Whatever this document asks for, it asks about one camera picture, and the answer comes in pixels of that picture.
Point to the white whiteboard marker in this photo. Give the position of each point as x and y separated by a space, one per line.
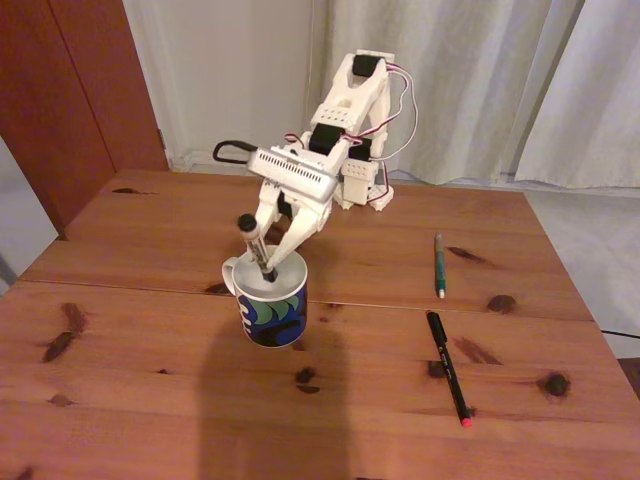
256 250

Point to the green mechanical pencil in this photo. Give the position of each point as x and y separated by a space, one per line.
440 270

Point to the black pen with red end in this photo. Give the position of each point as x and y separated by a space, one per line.
447 365

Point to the white baseboard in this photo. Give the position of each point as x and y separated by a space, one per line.
235 159

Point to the blue green patterned mug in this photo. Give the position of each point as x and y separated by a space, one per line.
275 325

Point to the white curtain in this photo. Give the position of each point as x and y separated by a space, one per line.
600 100
475 75

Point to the brown wooden cabinet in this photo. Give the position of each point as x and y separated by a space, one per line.
60 75

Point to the silver camera box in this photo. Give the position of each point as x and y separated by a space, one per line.
290 172

